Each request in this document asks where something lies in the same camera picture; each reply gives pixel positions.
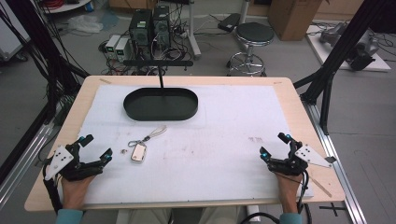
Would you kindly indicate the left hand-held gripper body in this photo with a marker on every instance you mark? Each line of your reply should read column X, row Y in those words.
column 72, row 166

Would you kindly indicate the grey robot parts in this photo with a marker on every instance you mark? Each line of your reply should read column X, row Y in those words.
column 362, row 46

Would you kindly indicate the black metal frame strut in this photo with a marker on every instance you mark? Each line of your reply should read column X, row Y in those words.
column 342, row 46
column 34, row 40

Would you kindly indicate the person's left hand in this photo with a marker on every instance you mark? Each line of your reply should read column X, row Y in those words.
column 74, row 191

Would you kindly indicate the black computer tower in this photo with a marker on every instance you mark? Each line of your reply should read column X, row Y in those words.
column 162, row 26
column 140, row 29

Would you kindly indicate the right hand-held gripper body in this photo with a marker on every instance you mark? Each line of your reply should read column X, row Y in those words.
column 292, row 161

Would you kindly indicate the white power supply unit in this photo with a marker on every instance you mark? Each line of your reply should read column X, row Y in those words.
column 112, row 44
column 122, row 49

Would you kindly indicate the person's right hand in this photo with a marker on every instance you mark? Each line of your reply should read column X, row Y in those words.
column 289, row 189

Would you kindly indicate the white floor board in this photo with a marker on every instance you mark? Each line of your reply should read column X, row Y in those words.
column 320, row 49

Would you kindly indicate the grey desk leg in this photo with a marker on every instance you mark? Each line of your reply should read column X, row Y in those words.
column 193, row 34

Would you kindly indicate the black round stool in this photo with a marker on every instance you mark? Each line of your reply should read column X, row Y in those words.
column 252, row 34

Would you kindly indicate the thin wooden strip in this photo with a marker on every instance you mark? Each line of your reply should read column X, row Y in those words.
column 320, row 186

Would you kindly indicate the black flat case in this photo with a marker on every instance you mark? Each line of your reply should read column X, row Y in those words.
column 229, row 22

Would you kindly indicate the cardboard box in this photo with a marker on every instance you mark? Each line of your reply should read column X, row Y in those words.
column 292, row 18

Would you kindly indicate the black oval tray stand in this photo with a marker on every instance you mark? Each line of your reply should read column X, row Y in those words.
column 160, row 104

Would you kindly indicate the aluminium rail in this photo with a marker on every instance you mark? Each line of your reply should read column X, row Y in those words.
column 21, row 168
column 339, row 174

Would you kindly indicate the white table mat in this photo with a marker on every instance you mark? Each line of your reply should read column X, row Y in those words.
column 202, row 161

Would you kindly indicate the clear plastic bag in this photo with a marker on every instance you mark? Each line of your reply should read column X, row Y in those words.
column 84, row 23

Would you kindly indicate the person's beige trousers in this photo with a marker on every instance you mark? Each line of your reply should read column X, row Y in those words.
column 146, row 216

